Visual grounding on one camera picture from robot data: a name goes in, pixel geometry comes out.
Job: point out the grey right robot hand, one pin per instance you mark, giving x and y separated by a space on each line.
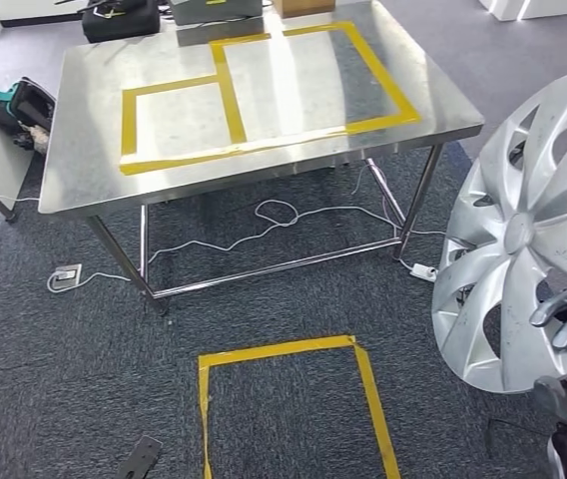
563 317

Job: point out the silver wheel hubcap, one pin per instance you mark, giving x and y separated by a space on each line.
518 317

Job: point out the stainless steel workbench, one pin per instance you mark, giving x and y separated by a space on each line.
88 132

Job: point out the white power strip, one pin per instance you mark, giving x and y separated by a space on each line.
423 272

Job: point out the brown cardboard box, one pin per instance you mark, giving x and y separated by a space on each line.
303 6

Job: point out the grey laptop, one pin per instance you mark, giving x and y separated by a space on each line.
213 12

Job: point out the black equipment case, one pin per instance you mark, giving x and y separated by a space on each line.
123 26

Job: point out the metal floor socket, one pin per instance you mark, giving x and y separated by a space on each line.
67 274

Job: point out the black left wrist bracket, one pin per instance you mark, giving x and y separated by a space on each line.
138 459

